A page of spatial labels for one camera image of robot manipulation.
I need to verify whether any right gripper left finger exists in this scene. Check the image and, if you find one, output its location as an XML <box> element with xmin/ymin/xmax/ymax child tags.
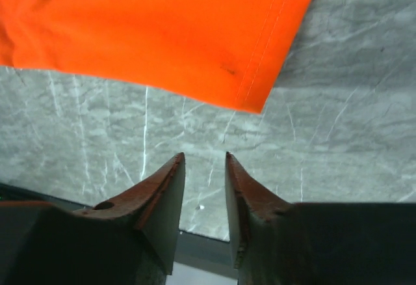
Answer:
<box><xmin>1</xmin><ymin>153</ymin><xmax>185</xmax><ymax>284</ymax></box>

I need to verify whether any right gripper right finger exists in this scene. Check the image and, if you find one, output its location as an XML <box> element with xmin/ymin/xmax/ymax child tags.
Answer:
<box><xmin>225</xmin><ymin>154</ymin><xmax>415</xmax><ymax>284</ymax></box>

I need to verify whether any orange t-shirt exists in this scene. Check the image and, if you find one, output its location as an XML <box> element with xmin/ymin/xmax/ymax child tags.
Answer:
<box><xmin>1</xmin><ymin>0</ymin><xmax>311</xmax><ymax>113</ymax></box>

